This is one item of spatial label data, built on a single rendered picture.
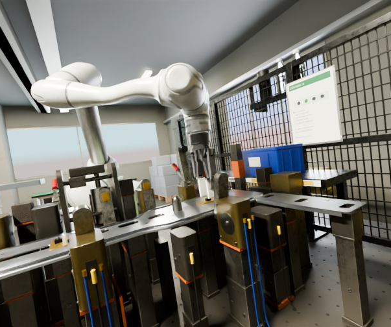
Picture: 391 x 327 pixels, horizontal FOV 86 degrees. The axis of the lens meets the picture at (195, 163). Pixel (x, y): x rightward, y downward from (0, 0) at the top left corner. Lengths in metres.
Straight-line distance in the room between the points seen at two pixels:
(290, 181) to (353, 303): 0.37
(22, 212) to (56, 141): 6.24
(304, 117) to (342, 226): 0.61
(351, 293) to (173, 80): 0.68
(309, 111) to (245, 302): 0.82
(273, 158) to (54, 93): 0.90
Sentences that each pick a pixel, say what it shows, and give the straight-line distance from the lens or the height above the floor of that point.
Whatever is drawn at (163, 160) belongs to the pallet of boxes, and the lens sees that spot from 6.16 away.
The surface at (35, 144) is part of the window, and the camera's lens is 7.10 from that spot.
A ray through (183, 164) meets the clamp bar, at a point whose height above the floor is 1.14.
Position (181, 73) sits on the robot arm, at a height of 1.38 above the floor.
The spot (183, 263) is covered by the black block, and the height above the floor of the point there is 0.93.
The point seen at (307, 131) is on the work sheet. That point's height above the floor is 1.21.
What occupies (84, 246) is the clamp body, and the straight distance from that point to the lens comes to 0.45.
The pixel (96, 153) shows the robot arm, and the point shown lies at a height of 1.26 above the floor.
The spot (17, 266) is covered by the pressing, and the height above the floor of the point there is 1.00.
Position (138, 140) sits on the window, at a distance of 7.26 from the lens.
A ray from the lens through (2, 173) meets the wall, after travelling 6.64.
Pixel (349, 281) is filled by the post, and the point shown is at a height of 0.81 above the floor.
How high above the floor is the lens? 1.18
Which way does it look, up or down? 2 degrees down
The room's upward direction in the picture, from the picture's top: 8 degrees counter-clockwise
